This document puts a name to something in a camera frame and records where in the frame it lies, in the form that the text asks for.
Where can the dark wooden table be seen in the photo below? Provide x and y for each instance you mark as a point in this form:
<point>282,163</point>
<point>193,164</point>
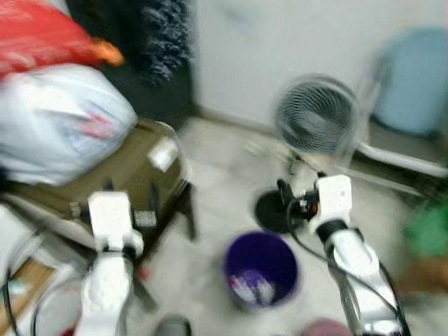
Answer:
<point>189,217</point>

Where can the grey right robot leg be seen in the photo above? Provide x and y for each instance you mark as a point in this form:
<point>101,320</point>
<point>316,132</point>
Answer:
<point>325,329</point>

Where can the red bag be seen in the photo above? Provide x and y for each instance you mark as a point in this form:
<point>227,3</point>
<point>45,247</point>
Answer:
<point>42,35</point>

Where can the white plastic bag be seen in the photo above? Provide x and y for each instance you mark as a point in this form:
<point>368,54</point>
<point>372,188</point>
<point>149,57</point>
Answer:
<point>63,119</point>

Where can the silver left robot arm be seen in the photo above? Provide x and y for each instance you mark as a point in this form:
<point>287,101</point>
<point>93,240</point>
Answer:
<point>105,294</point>

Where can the black white speckled cloth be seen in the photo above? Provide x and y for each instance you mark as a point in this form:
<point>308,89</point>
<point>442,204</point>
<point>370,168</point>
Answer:
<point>166,42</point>

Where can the green item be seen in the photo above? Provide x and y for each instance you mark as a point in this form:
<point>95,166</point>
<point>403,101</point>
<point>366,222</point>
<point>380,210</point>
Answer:
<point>427,229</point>

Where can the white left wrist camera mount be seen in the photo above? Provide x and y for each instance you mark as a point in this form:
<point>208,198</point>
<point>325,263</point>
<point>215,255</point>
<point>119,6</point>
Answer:
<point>112,213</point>

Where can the brown cardboard piece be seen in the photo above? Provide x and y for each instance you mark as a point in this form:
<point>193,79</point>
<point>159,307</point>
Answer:
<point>19,290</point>

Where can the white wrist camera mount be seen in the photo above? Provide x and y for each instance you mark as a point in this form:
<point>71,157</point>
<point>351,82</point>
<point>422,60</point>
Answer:
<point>112,213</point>
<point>332,199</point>

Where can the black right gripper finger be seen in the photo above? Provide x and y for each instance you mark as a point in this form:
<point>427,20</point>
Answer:
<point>284,192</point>

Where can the grey round floor fan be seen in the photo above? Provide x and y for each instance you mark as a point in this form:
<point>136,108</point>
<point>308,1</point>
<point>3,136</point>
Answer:
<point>315,119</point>

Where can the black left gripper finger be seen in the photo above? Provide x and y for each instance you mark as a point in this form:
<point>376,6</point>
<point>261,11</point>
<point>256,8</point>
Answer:
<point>153,196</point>
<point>108,185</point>

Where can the light blue chair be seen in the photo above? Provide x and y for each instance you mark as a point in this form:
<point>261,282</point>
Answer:
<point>413,84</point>

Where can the white paper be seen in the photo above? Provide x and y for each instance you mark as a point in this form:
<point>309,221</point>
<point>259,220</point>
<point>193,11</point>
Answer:
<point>255,288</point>

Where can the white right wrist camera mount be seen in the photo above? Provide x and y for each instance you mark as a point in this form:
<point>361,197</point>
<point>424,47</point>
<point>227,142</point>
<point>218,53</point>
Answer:
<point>332,199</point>

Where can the orange item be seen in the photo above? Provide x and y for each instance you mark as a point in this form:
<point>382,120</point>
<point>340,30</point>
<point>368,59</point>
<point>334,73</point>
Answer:
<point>107,52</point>

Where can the purple plastic bucket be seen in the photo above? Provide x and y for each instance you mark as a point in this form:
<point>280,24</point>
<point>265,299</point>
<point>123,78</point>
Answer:
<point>241,255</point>

